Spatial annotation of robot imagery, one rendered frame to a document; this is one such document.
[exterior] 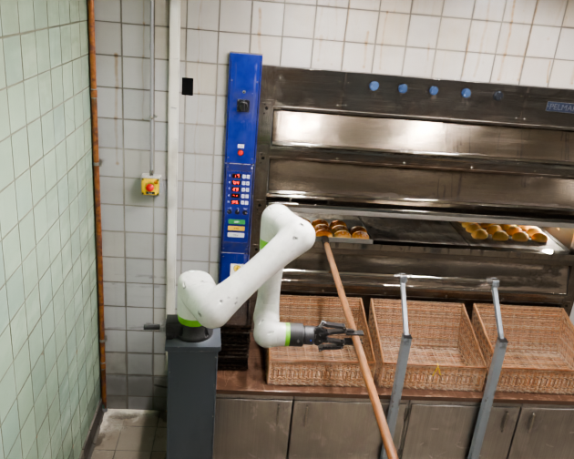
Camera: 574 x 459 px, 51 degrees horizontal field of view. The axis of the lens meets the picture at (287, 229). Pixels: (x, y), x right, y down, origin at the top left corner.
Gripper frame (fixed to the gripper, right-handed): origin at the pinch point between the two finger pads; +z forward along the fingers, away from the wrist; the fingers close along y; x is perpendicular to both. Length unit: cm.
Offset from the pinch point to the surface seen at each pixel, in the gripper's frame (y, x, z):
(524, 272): 15, -101, 120
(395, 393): 57, -41, 36
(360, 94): -79, -103, 11
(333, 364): 48, -51, 5
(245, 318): 35, -71, -40
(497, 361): 36, -40, 84
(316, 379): 58, -51, -3
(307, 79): -85, -103, -16
